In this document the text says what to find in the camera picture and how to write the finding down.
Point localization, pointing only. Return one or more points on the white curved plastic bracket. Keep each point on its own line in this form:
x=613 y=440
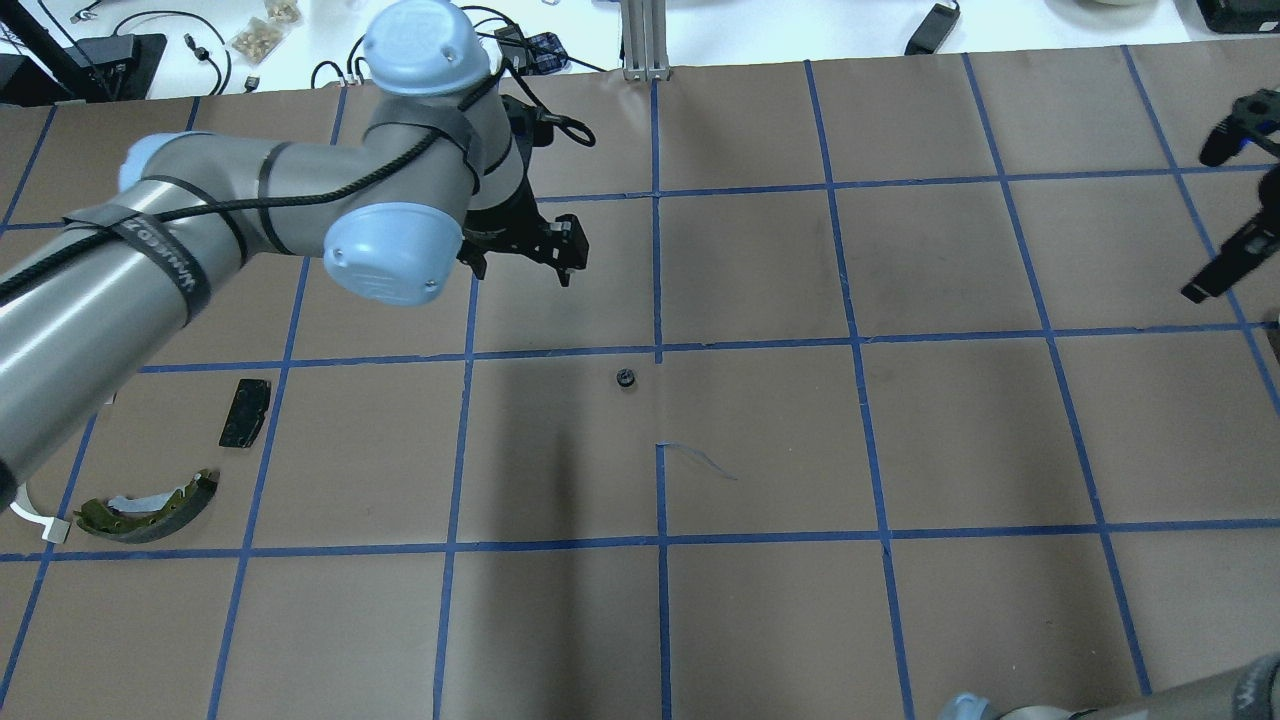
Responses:
x=54 y=530

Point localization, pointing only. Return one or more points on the black power adapter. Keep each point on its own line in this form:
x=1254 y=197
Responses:
x=933 y=29

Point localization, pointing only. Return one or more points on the black brake pad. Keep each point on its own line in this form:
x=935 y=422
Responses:
x=247 y=413

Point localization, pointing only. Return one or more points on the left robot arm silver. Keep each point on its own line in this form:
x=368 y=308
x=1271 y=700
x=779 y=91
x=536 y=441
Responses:
x=439 y=178

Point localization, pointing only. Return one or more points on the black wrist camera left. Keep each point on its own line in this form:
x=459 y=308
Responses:
x=529 y=127

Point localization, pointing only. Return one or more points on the aluminium frame post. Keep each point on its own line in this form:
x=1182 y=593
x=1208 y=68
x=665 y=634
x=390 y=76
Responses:
x=644 y=40

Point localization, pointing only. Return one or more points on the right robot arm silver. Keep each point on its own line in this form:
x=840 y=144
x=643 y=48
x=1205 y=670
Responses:
x=1245 y=692

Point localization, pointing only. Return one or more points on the green brake shoe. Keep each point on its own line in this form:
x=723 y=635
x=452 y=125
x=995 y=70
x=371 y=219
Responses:
x=143 y=520

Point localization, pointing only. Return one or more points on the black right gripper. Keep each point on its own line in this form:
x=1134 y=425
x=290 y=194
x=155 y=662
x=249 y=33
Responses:
x=1252 y=241

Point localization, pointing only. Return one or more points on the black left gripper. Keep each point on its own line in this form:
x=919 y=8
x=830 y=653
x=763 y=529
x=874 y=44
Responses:
x=503 y=218

